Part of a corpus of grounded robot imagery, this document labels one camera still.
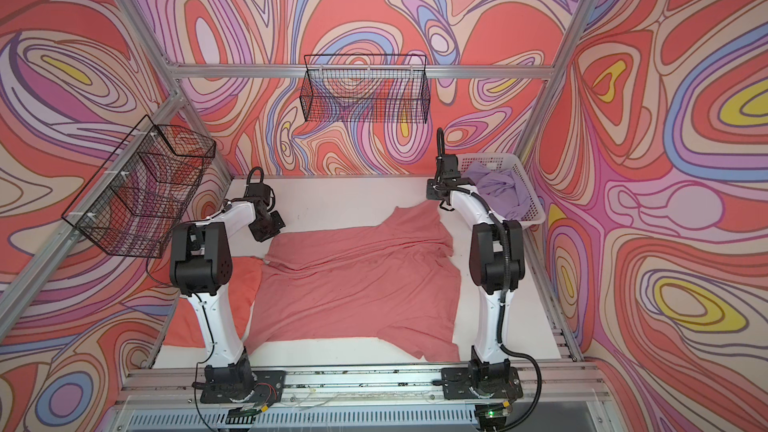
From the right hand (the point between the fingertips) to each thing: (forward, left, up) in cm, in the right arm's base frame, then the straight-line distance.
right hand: (442, 193), depth 102 cm
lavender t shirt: (+4, -24, -4) cm, 24 cm away
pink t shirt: (-27, +18, -10) cm, 34 cm away
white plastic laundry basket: (-8, -30, -3) cm, 32 cm away
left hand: (-6, +56, -9) cm, 57 cm away
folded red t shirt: (-40, +77, -9) cm, 87 cm away
